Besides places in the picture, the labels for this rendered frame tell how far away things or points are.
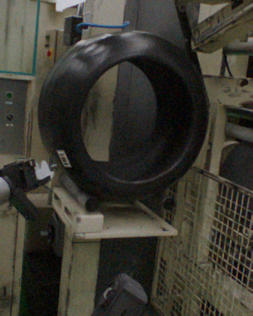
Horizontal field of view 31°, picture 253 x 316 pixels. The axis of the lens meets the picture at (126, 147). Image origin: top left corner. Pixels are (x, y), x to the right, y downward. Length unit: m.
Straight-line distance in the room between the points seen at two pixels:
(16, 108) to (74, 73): 0.76
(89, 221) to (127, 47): 0.57
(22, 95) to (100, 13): 0.57
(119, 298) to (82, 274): 1.60
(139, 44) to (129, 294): 1.14
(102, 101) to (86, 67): 0.42
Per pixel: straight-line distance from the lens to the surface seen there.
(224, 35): 1.74
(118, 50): 1.45
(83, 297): 2.05
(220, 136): 2.02
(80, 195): 1.55
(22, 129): 2.15
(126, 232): 1.56
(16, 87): 2.13
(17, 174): 1.26
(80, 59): 1.44
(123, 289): 0.40
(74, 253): 1.95
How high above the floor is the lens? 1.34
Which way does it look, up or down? 9 degrees down
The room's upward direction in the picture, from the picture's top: 6 degrees clockwise
